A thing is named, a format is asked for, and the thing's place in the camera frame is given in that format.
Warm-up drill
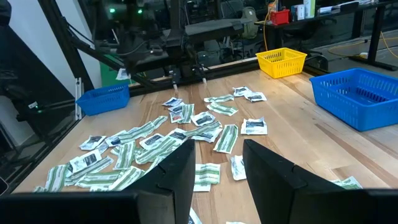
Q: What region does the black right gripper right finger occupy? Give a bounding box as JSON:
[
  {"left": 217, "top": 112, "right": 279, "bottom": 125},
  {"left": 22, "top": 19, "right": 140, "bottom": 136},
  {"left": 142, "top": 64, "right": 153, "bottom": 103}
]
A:
[{"left": 242, "top": 139, "right": 345, "bottom": 224}]

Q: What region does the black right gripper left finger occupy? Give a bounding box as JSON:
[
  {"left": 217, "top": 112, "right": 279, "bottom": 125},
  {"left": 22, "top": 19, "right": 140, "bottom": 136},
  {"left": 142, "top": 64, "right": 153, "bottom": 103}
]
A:
[{"left": 123, "top": 139, "right": 197, "bottom": 224}]

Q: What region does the white paper label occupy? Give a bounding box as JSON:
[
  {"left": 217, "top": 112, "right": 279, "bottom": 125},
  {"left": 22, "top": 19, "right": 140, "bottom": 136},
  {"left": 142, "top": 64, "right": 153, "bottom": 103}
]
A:
[{"left": 115, "top": 68, "right": 131, "bottom": 81}]

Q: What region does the green panel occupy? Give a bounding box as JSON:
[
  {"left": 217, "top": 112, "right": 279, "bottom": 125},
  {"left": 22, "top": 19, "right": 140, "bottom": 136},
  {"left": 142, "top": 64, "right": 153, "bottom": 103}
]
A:
[{"left": 98, "top": 52, "right": 137, "bottom": 88}]

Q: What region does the blue plastic basket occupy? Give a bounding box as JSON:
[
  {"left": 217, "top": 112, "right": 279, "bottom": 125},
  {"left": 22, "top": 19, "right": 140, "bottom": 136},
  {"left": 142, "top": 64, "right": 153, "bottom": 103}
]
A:
[
  {"left": 75, "top": 82, "right": 131, "bottom": 116},
  {"left": 309, "top": 67, "right": 398, "bottom": 132}
]

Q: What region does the white red-print wipe packet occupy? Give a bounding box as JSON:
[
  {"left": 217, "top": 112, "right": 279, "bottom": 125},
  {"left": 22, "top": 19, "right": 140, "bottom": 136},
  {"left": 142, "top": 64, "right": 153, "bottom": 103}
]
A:
[{"left": 169, "top": 111, "right": 184, "bottom": 124}]

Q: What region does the grey desk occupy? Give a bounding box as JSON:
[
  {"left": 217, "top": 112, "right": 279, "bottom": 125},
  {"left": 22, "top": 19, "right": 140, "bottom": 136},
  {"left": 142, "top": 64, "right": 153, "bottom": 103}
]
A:
[{"left": 183, "top": 17, "right": 253, "bottom": 44}]

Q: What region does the olive green backpack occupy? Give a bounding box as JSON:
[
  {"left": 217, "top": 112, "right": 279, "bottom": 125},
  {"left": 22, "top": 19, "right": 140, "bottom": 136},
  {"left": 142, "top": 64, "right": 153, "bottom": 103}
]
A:
[{"left": 241, "top": 6, "right": 259, "bottom": 40}]

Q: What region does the yellow plastic basket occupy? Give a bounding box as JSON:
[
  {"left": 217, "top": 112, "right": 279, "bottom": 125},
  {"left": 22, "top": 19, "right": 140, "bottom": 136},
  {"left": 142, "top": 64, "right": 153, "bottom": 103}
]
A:
[{"left": 255, "top": 47, "right": 308, "bottom": 79}]

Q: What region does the red plastic box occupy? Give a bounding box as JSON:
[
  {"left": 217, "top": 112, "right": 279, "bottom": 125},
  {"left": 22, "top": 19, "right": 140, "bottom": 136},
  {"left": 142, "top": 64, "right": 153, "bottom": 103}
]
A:
[{"left": 269, "top": 8, "right": 291, "bottom": 26}]

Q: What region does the white cardboard carton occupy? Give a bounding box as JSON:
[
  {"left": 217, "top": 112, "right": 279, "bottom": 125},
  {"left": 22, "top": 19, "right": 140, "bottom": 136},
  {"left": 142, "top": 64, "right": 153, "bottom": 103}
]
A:
[{"left": 290, "top": 4, "right": 306, "bottom": 22}]

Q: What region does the green white carton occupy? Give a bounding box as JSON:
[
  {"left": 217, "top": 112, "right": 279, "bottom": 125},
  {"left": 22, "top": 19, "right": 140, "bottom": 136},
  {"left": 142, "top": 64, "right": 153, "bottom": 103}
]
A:
[{"left": 303, "top": 0, "right": 317, "bottom": 19}]

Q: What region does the black office desk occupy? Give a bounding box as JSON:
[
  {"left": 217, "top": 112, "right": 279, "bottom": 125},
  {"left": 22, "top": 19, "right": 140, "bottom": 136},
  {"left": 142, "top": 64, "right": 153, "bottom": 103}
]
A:
[{"left": 254, "top": 0, "right": 398, "bottom": 72}]

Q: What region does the silver aluminium bracket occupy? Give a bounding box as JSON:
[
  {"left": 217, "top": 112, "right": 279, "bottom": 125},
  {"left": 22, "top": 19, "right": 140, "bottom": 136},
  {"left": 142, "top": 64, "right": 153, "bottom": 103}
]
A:
[{"left": 74, "top": 77, "right": 84, "bottom": 121}]

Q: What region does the yellow cable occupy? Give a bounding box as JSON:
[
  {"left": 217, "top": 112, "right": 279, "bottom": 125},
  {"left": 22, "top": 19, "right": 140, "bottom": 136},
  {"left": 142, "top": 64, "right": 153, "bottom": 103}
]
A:
[
  {"left": 328, "top": 30, "right": 398, "bottom": 60},
  {"left": 262, "top": 12, "right": 271, "bottom": 52}
]

